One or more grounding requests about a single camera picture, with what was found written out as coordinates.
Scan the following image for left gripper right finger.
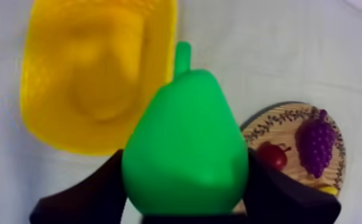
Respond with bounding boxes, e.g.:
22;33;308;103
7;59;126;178
242;148;342;224

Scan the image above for purple toy grapes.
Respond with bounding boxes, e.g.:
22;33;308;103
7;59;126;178
295;109;337;179

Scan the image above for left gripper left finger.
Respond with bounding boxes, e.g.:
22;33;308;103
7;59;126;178
29;148;129;224

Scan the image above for green toy pear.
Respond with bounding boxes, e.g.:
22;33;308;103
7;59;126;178
121;41;250;217

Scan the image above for yellow toy banana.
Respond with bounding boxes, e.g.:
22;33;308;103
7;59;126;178
317;185;339;197

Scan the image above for yellow plastic basket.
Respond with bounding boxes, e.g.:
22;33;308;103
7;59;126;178
18;0;179;156

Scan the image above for small red fruit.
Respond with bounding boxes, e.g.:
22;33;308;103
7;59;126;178
257;141;292;172

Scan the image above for round wooden board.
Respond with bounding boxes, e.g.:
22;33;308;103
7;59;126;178
232;101;347;214

